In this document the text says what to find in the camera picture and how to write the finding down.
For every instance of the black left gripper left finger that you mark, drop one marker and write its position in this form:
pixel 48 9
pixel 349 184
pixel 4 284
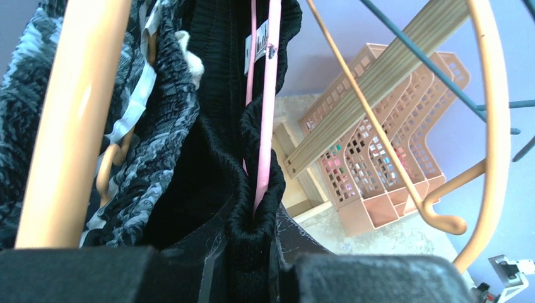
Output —
pixel 104 272

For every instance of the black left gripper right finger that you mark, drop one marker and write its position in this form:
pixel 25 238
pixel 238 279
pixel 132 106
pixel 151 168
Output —
pixel 302 270

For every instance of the black shorts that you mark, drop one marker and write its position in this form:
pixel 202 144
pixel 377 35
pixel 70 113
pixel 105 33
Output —
pixel 219 156

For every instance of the orange hanger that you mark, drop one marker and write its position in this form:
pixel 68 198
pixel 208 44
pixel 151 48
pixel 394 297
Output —
pixel 456 142
pixel 72 150

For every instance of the pink thin hanger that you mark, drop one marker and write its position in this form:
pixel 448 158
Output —
pixel 269 40

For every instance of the dark camouflage shorts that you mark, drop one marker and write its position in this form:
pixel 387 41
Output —
pixel 154 94

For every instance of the wooden clothes rack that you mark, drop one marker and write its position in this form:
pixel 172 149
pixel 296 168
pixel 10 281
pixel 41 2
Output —
pixel 434 23

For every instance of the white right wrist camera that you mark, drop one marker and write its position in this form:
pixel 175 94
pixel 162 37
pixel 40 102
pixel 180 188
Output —
pixel 512 274

